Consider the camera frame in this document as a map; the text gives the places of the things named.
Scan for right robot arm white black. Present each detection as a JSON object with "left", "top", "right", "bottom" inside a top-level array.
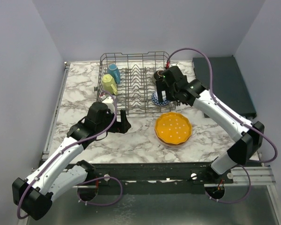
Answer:
[{"left": 154, "top": 66, "right": 265, "bottom": 184}]

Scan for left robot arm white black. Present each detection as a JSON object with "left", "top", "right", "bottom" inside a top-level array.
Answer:
[{"left": 12, "top": 102, "right": 131, "bottom": 220}]

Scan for brown plate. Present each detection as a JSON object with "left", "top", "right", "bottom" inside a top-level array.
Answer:
[{"left": 156, "top": 134, "right": 190, "bottom": 147}]

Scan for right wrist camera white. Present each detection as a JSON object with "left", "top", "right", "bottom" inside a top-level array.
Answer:
[{"left": 170, "top": 62, "right": 179, "bottom": 67}]

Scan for dark blue flat box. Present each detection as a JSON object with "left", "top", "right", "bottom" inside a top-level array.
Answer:
[{"left": 192, "top": 55, "right": 258, "bottom": 119}]

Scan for red patterned bowl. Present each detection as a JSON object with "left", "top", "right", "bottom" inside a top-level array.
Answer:
[{"left": 151, "top": 91, "right": 170, "bottom": 106}]

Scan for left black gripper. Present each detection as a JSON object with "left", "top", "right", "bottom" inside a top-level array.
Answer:
[{"left": 96, "top": 109, "right": 131, "bottom": 134}]

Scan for yellow green mug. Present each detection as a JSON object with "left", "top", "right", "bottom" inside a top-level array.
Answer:
[{"left": 101, "top": 74, "right": 118, "bottom": 95}]

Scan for grey wire dish rack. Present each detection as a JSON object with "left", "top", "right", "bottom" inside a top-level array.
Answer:
[{"left": 94, "top": 51, "right": 177, "bottom": 115}]

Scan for orange polka dot plate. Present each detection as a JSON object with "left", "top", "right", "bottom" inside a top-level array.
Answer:
[{"left": 154, "top": 112, "right": 192, "bottom": 136}]

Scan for blue floral mug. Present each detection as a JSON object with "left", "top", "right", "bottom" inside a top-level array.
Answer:
[{"left": 107, "top": 63, "right": 121, "bottom": 84}]

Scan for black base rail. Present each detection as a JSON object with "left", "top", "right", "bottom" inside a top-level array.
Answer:
[{"left": 78, "top": 160, "right": 233, "bottom": 195}]

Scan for dark brown cream bowl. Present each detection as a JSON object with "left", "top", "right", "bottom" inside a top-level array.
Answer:
[{"left": 153, "top": 70, "right": 163, "bottom": 83}]

